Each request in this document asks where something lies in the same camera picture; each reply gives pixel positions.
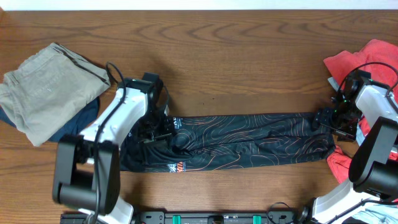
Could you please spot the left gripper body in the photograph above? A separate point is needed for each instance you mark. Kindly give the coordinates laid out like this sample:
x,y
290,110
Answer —
x,y
155,128

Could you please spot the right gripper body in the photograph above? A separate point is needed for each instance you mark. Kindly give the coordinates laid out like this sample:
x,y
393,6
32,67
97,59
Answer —
x,y
344,121

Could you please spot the black cycling jersey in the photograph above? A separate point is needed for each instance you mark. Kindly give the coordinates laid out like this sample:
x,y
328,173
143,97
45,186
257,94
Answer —
x,y
230,142

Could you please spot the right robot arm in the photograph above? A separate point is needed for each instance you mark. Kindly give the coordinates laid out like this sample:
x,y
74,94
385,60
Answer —
x,y
372,175

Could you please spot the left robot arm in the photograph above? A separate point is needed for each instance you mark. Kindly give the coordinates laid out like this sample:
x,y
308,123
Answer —
x,y
87,170

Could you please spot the light grey garment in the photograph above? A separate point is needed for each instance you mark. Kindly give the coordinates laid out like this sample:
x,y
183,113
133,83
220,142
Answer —
x,y
333,83

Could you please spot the red shirt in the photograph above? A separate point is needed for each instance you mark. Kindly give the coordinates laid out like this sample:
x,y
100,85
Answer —
x,y
340,65

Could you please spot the folded navy garment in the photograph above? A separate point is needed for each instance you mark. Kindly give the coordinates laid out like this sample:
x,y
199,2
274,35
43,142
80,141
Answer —
x,y
77,119

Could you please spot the folded khaki trousers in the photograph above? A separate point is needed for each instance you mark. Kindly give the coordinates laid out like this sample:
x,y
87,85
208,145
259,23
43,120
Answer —
x,y
48,90

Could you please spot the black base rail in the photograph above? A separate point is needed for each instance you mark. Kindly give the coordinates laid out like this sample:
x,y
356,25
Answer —
x,y
199,217

